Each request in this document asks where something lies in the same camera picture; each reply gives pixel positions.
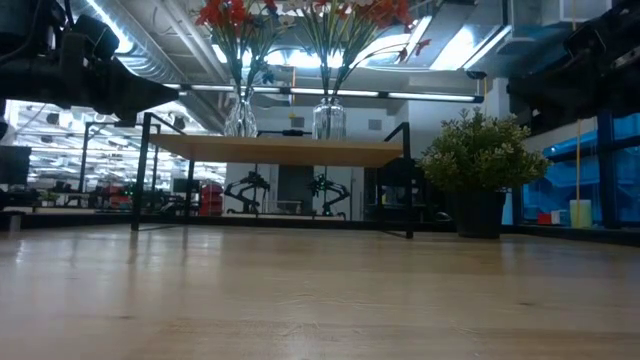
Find red artificial flower bunch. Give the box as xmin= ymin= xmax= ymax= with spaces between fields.
xmin=193 ymin=0 xmax=281 ymax=99

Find curvy clear glass vase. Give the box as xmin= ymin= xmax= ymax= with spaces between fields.
xmin=223 ymin=92 xmax=259 ymax=139

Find wooden shelf with black frame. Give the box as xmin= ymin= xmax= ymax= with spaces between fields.
xmin=130 ymin=112 xmax=416 ymax=240

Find long white light bar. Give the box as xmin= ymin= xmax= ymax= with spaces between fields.
xmin=162 ymin=82 xmax=485 ymax=105

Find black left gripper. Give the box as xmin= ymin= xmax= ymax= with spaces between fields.
xmin=0 ymin=13 xmax=181 ymax=122

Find green potted plant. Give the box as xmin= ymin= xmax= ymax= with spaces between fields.
xmin=418 ymin=107 xmax=552 ymax=240

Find pale yellow cylinder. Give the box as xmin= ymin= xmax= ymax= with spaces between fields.
xmin=569 ymin=198 xmax=594 ymax=230

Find red storage bins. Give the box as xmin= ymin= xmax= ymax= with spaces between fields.
xmin=199 ymin=182 xmax=225 ymax=217

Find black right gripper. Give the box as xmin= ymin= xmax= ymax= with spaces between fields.
xmin=507 ymin=22 xmax=640 ymax=132

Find orange artificial flower bunch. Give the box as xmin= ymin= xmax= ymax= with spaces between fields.
xmin=319 ymin=0 xmax=432 ymax=99

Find black monitor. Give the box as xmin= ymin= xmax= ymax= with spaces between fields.
xmin=0 ymin=144 xmax=32 ymax=186

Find ribbed clear glass vase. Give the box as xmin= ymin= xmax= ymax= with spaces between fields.
xmin=312 ymin=96 xmax=348 ymax=141

